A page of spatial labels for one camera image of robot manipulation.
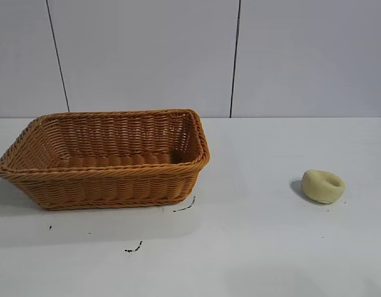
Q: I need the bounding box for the pale yellow egg yolk pastry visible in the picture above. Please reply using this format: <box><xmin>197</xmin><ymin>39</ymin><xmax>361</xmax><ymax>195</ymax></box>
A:
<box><xmin>301</xmin><ymin>169</ymin><xmax>346</xmax><ymax>205</ymax></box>

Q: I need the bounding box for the brown woven wicker basket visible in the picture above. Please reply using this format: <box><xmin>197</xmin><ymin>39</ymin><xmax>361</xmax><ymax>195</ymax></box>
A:
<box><xmin>0</xmin><ymin>108</ymin><xmax>212</xmax><ymax>212</ymax></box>

